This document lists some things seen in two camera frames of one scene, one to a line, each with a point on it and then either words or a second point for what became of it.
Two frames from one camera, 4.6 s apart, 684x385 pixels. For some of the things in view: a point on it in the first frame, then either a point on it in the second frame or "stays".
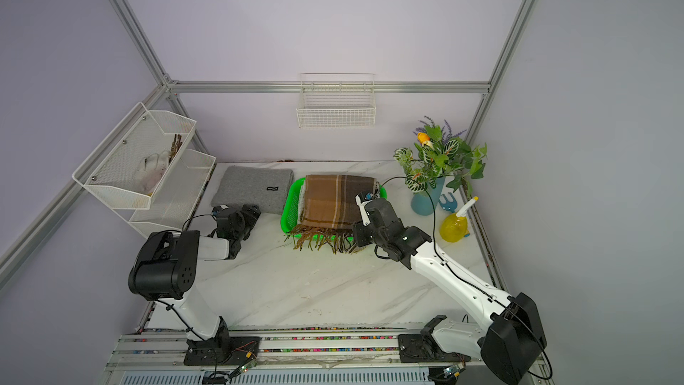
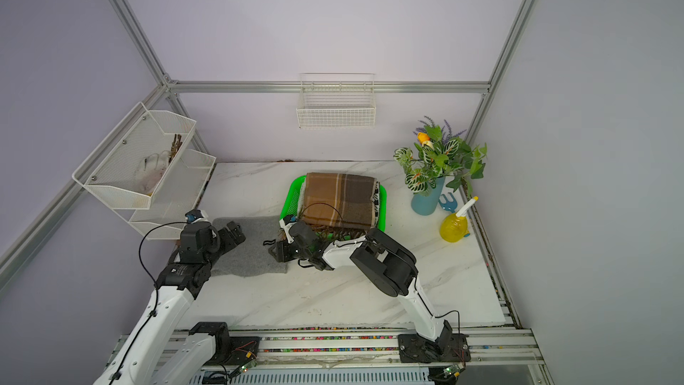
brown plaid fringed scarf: (329, 211) stays
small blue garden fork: (450, 205) stays
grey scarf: (267, 188) → (253, 256)
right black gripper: (361, 232) → (284, 251)
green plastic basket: (289, 218) stays
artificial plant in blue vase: (437, 161) stays
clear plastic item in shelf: (150, 169) stays
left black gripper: (251, 217) → (229, 241)
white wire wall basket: (337, 101) stays
